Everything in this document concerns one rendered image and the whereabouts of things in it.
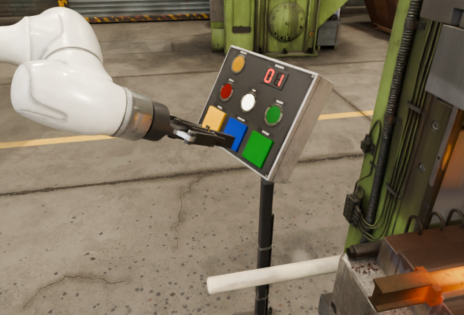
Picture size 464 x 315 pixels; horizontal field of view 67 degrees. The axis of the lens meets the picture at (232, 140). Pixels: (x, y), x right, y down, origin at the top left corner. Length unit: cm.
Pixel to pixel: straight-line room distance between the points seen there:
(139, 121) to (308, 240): 162
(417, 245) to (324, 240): 141
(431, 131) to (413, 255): 25
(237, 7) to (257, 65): 441
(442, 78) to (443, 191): 34
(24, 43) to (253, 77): 55
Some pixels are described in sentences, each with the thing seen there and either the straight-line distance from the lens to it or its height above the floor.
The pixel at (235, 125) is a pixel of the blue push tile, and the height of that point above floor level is 103.
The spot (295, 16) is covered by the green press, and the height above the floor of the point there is 58.
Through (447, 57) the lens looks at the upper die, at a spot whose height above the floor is 133.
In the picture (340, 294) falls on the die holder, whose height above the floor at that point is 83.
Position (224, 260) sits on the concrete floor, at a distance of 197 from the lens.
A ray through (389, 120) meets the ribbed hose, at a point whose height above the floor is 111.
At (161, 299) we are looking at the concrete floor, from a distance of 185.
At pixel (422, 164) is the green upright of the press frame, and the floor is 105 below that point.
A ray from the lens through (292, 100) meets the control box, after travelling 86.
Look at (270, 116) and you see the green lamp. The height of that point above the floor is 108.
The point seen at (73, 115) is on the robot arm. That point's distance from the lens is 58.
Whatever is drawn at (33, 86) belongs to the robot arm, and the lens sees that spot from 57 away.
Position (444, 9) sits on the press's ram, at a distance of 57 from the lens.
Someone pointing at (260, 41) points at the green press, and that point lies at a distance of 539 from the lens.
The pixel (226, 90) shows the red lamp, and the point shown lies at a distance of 102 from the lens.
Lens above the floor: 146
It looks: 29 degrees down
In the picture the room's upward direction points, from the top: straight up
